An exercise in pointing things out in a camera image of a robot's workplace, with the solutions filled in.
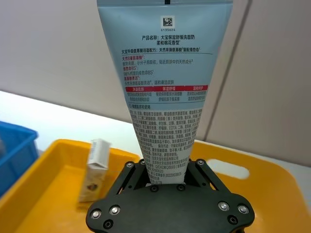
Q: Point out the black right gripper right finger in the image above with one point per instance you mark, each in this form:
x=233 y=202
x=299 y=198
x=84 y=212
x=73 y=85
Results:
x=200 y=174

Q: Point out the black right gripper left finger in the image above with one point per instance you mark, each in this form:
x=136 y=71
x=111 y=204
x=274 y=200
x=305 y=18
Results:
x=132 y=176

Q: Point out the pale blue printed cosmetic tube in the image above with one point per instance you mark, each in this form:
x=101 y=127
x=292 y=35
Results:
x=165 y=72

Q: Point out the small white cardboard box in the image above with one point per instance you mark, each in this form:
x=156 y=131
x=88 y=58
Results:
x=96 y=172

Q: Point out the yellow plastic tray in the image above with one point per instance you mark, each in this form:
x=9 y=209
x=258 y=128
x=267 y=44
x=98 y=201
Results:
x=48 y=194

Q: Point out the blue plastic bin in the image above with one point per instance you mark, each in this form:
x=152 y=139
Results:
x=18 y=150

